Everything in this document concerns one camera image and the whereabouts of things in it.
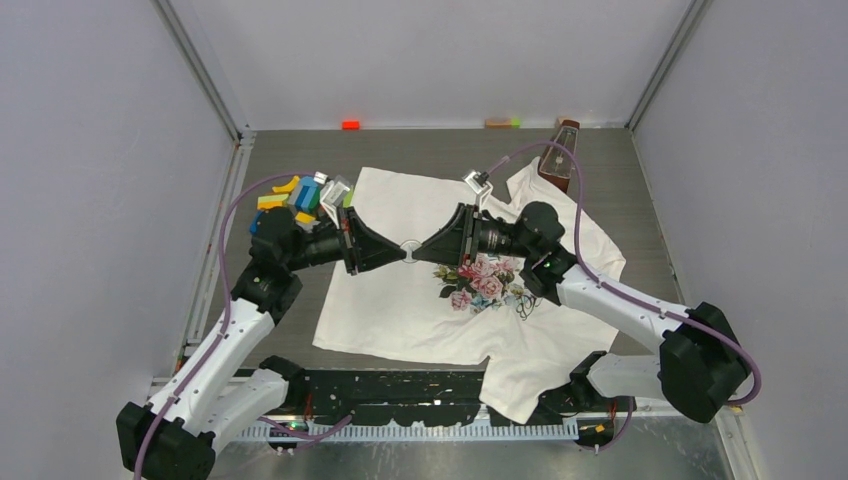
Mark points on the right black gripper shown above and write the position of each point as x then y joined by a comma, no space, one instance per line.
455,243

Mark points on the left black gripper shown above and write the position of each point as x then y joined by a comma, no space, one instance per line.
360,246

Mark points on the white floral t-shirt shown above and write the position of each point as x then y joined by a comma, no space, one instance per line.
430,313

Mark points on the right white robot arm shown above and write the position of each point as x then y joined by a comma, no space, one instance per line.
695,361

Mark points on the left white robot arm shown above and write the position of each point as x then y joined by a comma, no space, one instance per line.
178,433

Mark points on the light blue block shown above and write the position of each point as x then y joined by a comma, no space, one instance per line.
306,195

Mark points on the light green flat block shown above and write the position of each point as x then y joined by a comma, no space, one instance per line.
272,199

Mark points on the yellow arch block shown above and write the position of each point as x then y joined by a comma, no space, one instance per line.
288,187

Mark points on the red orange block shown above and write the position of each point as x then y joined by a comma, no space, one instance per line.
351,125

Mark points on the brown wooden metronome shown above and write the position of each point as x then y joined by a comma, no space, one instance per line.
554,165

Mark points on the tan and green block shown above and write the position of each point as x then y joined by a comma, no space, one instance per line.
502,123

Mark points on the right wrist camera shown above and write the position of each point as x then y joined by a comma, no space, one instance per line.
480,185

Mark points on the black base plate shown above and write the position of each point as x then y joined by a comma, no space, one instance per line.
434,398

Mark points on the aluminium front rail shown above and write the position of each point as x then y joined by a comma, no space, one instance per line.
480,427

